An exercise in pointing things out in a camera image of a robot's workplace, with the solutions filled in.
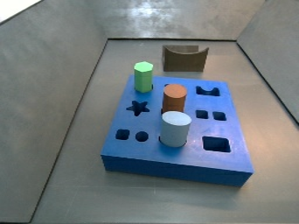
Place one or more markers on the light blue cylinder peg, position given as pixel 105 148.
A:
pixel 174 127

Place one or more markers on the brown cylinder peg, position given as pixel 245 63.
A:
pixel 173 97

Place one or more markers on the blue foam fixture block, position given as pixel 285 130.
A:
pixel 205 151

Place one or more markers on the black curved regrasp stand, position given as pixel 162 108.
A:
pixel 182 58

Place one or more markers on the green hexagonal peg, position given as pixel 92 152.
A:
pixel 142 76

